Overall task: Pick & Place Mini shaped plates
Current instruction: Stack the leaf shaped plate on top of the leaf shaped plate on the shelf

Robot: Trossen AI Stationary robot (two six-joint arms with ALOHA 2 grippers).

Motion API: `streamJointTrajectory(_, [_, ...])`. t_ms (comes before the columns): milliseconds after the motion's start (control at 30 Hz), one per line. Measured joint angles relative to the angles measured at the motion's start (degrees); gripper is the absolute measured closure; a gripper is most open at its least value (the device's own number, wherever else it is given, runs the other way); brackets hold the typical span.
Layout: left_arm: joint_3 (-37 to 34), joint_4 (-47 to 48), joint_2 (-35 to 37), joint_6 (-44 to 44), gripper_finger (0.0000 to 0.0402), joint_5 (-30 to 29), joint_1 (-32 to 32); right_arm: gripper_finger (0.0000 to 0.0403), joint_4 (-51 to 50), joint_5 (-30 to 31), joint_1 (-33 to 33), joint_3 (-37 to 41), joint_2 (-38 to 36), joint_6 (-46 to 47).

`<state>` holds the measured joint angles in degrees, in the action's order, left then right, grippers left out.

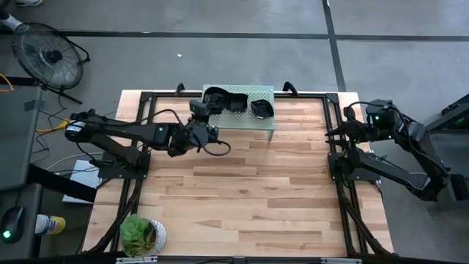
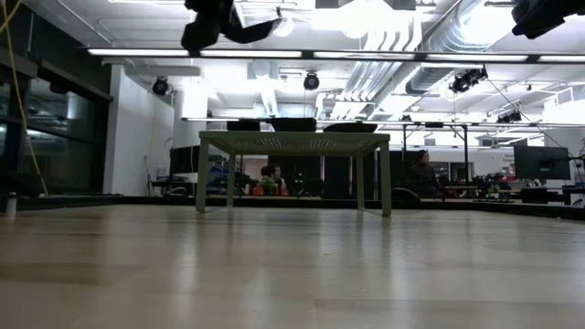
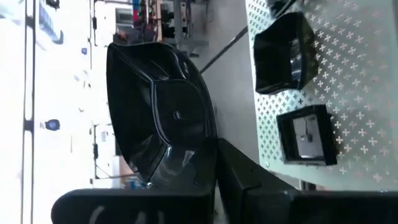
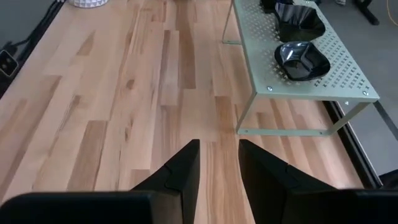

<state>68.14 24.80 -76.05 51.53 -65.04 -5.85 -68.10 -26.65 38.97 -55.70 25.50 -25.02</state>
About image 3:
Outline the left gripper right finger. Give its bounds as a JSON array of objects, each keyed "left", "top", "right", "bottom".
[{"left": 216, "top": 138, "right": 398, "bottom": 224}]

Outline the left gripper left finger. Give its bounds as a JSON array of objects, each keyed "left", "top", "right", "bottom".
[{"left": 51, "top": 138, "right": 218, "bottom": 224}]

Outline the small black rectangular dish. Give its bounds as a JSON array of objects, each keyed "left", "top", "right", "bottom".
[{"left": 275, "top": 104, "right": 338, "bottom": 167}]

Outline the black oval bowl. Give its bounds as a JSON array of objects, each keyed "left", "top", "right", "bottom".
[{"left": 106, "top": 42, "right": 218, "bottom": 190}]

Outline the black square bowl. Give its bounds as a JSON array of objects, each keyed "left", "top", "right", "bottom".
[{"left": 252, "top": 11, "right": 320, "bottom": 96}]

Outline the mint green perforated shelf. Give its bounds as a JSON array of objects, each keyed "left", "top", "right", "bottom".
[{"left": 244, "top": 0, "right": 398, "bottom": 191}]

